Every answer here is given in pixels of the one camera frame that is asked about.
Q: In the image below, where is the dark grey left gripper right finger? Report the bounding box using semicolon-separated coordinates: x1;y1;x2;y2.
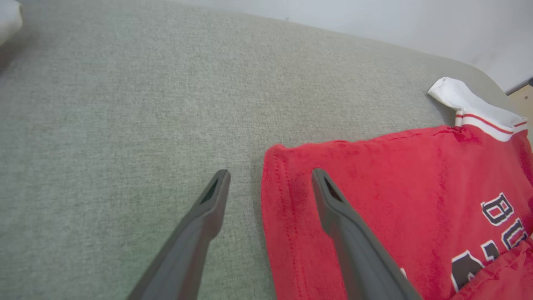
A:
311;168;423;300

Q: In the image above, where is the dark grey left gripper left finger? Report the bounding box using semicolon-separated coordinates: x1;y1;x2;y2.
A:
127;169;232;300

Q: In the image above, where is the red jersey with white trim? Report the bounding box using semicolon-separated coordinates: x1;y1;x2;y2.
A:
0;0;23;45
261;77;533;300

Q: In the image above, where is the grey fabric sofa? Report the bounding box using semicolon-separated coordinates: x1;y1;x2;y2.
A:
0;0;533;300

